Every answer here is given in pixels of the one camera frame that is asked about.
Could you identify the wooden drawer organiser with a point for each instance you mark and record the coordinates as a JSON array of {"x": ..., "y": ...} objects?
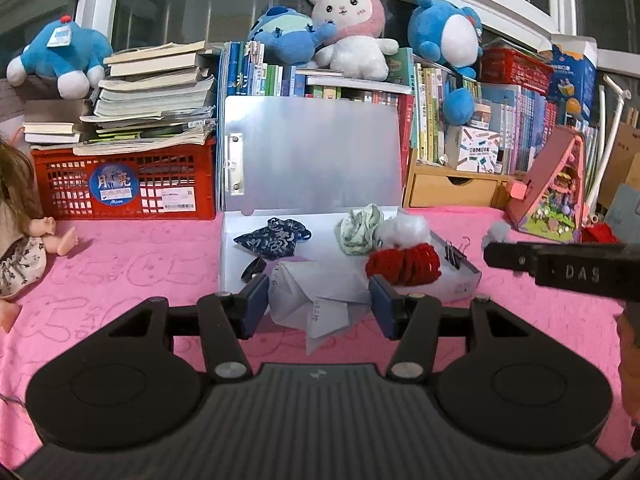
[{"x": 435, "y": 190}]

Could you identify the small white patterned box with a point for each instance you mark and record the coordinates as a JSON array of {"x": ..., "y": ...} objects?
[{"x": 472, "y": 150}]

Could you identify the white tube stand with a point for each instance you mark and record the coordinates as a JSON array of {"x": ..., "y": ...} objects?
[{"x": 607, "y": 150}]

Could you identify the black binder clip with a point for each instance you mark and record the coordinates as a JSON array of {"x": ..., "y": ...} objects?
[{"x": 455, "y": 256}]

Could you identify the stack of worn books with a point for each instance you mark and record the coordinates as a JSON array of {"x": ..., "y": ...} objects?
[{"x": 150, "y": 95}]

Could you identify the row of upright books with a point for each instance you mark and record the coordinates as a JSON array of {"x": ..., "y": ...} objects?
[{"x": 525, "y": 125}]

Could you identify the blue printed carton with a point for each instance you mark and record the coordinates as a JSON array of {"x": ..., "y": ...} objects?
[{"x": 572, "y": 85}]

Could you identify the brown cardboard box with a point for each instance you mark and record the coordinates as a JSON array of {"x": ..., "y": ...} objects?
[{"x": 622, "y": 160}]

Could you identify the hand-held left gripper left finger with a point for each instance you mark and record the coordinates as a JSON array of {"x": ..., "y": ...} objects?
[{"x": 255, "y": 305}]

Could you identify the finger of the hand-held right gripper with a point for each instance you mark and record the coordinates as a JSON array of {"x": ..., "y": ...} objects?
[{"x": 510, "y": 257}]

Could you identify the green patterned cloth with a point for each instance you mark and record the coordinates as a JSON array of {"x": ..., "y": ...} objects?
[{"x": 357, "y": 230}]

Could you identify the white paper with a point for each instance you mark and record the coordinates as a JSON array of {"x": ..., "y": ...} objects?
[{"x": 320, "y": 290}]

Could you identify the white storage box with lid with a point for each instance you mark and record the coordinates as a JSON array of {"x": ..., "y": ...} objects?
[{"x": 310, "y": 150}]

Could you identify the blue elephant plush toy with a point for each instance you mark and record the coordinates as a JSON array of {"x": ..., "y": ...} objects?
[{"x": 60, "y": 55}]

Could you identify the blue white round plush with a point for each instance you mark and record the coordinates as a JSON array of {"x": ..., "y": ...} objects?
[{"x": 445, "y": 35}]

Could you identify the pink blanket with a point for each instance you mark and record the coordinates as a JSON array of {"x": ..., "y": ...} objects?
[{"x": 125, "y": 270}]

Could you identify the baby doll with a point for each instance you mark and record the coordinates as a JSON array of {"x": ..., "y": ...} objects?
[{"x": 20, "y": 255}]

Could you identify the loose red yarn bundle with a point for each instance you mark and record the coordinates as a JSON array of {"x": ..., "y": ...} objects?
[{"x": 600, "y": 234}]

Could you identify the blue floral cloth pouch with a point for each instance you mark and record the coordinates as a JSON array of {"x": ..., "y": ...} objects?
[{"x": 272, "y": 240}]

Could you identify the red mesh basket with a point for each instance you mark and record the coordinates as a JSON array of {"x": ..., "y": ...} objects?
[{"x": 515, "y": 72}]

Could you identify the grey fluffy ball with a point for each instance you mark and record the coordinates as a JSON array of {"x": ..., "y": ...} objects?
[{"x": 495, "y": 232}]

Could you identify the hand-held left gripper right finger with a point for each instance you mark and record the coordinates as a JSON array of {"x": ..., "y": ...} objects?
[{"x": 382, "y": 307}]

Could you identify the person's right hand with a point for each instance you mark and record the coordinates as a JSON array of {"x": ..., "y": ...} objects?
[{"x": 631, "y": 360}]

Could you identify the pink toy house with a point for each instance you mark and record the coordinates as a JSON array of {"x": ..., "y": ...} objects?
[{"x": 550, "y": 190}]

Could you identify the pink white bunny plush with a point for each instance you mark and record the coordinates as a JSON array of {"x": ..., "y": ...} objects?
[{"x": 350, "y": 30}]

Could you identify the white cotton wad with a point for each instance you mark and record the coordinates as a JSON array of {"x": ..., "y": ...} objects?
[{"x": 405, "y": 230}]

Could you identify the blue alien plush toy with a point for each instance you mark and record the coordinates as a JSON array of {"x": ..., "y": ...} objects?
[{"x": 285, "y": 35}]

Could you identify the grey blue notebook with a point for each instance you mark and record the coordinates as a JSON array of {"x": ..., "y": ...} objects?
[{"x": 625, "y": 220}]

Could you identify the red plastic crate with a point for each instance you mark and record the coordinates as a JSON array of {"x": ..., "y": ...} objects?
[{"x": 65, "y": 190}]

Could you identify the red knitted yarn piece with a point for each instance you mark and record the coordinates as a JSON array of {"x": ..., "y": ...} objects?
[{"x": 405, "y": 265}]

